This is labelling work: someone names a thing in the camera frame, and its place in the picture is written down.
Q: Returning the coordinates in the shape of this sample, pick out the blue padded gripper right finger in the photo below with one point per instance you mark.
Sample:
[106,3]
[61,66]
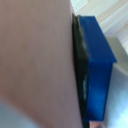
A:
[98,73]

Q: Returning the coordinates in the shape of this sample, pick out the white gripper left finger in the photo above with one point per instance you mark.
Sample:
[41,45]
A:
[11,116]

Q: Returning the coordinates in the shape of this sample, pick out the pink plastic cup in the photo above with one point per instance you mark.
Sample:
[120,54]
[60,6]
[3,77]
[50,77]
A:
[36,56]

